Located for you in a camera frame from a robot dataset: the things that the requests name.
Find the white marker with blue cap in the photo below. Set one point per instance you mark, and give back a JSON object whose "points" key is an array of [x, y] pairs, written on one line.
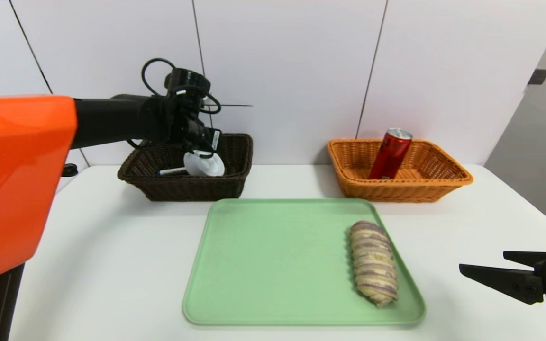
{"points": [[172, 171]]}

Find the red soda can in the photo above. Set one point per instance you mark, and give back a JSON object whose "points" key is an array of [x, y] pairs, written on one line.
{"points": [[389, 154]]}

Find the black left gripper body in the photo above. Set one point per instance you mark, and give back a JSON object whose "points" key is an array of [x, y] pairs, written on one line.
{"points": [[211, 139]]}

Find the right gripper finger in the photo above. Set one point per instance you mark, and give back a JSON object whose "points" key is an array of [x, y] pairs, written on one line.
{"points": [[531, 257], [505, 282]]}

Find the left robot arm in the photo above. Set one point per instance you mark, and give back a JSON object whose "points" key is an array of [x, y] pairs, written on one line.
{"points": [[17, 180]]}

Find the white tape roll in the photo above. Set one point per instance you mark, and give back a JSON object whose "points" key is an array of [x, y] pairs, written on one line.
{"points": [[205, 165]]}

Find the dark brown wicker basket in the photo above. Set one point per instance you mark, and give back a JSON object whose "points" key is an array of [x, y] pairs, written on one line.
{"points": [[183, 187]]}

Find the light green plastic tray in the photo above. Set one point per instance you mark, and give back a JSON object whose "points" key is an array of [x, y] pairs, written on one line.
{"points": [[273, 284]]}

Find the black wall bracket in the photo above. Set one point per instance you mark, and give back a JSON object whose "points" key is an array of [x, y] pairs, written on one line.
{"points": [[537, 76]]}

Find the striped bread loaf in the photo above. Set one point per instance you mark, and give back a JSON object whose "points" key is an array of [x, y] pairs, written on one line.
{"points": [[373, 265]]}

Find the orange wicker basket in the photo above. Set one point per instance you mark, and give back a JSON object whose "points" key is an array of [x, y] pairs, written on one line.
{"points": [[415, 192]]}

